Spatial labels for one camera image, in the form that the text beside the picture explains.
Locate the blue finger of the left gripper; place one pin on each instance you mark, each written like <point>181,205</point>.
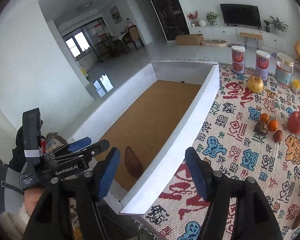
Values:
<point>72,147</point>

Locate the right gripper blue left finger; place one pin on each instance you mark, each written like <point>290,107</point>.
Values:
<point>106,171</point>

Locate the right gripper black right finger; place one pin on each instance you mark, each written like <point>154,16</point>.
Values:
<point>201,173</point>

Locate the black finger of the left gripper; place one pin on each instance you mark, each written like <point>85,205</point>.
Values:
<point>90,151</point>

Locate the dark passion fruit back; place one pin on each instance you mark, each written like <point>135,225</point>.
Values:
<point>261,128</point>

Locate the orange mandarin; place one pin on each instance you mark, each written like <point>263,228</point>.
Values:
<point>273,125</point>
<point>264,118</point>

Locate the reddish small mandarin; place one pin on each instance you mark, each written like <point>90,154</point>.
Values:
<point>278,136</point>

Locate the red apple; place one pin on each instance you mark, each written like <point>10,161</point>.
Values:
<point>294,122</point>

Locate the person left hand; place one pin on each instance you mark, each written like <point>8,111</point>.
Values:
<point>31,198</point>

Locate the white cardboard box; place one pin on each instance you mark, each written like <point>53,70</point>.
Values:
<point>158,112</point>

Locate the patterned woven tablecloth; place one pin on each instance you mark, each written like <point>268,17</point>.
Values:
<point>228,142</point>

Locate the pink can left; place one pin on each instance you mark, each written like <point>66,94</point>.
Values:
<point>238,59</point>

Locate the pink can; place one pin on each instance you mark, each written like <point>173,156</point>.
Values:
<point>238,59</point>
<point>262,65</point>

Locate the small yellow lid jar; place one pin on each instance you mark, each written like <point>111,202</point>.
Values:
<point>295,86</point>

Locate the glass jar gold lid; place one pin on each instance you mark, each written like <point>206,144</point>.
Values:
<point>284,69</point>

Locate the pink can right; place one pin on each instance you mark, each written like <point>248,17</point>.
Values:
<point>262,65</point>

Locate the red flower vase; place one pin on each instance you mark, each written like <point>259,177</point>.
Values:
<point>193,17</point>

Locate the white tv cabinet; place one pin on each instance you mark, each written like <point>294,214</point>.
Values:
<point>244,36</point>

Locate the dark glass cabinet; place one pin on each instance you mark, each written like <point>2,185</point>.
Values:
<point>171,17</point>

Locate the green potted plant left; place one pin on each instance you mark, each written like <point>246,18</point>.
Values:
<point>211,18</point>

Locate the green potted plant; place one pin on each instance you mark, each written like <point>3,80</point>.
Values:
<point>279,25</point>
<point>211,18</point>

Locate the small dark potted plant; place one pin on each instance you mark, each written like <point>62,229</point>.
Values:
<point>267,25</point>

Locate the black television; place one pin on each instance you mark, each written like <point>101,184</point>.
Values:
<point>241,14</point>

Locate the green potted plant right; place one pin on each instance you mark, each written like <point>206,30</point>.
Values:
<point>279,25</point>

